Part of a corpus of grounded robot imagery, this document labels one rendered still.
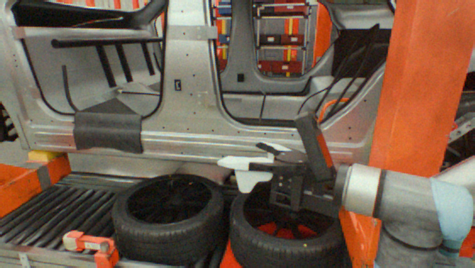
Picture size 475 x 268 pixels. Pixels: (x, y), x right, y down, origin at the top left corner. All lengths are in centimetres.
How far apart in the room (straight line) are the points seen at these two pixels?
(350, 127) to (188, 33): 93
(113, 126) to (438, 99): 154
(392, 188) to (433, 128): 56
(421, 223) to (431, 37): 59
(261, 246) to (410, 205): 105
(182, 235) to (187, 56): 91
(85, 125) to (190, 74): 74
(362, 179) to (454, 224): 12
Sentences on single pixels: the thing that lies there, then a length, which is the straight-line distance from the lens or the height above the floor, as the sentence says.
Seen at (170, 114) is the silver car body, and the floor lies 103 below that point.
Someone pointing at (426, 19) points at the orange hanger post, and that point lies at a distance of 92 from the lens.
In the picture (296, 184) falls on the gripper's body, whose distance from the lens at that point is 46.
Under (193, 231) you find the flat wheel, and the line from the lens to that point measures 155.
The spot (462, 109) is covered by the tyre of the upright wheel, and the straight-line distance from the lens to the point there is 160.
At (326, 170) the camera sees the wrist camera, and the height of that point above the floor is 125.
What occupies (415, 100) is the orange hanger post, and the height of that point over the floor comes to 127.
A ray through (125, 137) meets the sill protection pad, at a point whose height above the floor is 88.
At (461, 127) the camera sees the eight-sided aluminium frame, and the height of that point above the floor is 107.
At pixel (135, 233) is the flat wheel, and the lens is 158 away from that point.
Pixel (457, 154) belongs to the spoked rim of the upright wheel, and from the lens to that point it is 170.
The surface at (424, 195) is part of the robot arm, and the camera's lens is 45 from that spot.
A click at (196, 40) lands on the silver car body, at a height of 141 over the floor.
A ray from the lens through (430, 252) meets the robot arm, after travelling 49.
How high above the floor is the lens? 144
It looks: 20 degrees down
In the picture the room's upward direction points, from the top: straight up
